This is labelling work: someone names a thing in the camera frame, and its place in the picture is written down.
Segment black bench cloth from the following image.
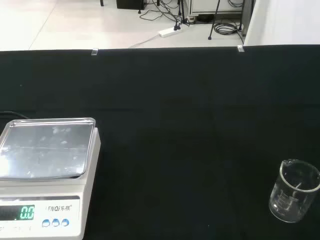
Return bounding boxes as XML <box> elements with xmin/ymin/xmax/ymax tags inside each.
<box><xmin>0</xmin><ymin>44</ymin><xmax>320</xmax><ymax>240</ymax></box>

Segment white power strip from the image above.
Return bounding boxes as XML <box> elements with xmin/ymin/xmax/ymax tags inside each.
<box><xmin>158</xmin><ymin>25</ymin><xmax>185</xmax><ymax>38</ymax></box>

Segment black tripod leg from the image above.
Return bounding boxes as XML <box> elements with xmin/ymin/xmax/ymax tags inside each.
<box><xmin>207</xmin><ymin>0</ymin><xmax>222</xmax><ymax>41</ymax></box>

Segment black box on floor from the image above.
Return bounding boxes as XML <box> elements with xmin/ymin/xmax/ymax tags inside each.
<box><xmin>116</xmin><ymin>0</ymin><xmax>146</xmax><ymax>11</ymax></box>

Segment white cabinet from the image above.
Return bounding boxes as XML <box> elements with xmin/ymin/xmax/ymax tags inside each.
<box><xmin>189</xmin><ymin>0</ymin><xmax>245</xmax><ymax>16</ymax></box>

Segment white electronic balance steel pan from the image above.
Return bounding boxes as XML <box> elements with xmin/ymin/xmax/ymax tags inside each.
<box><xmin>0</xmin><ymin>116</ymin><xmax>102</xmax><ymax>240</ymax></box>

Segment pale standing board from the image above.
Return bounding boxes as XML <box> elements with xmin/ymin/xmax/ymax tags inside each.
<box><xmin>243</xmin><ymin>0</ymin><xmax>320</xmax><ymax>48</ymax></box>

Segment grey power strip cable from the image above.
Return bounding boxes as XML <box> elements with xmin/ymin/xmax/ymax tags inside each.
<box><xmin>128</xmin><ymin>34</ymin><xmax>161</xmax><ymax>49</ymax></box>

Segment tangled black floor cables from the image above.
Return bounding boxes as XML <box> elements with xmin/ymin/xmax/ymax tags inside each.
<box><xmin>138</xmin><ymin>0</ymin><xmax>191</xmax><ymax>29</ymax></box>

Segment coiled black cable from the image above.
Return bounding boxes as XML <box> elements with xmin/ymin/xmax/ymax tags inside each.
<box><xmin>213</xmin><ymin>21</ymin><xmax>245</xmax><ymax>36</ymax></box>

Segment black balance power cable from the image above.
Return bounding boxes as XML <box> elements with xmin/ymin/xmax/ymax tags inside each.
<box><xmin>0</xmin><ymin>111</ymin><xmax>32</xmax><ymax>120</ymax></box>

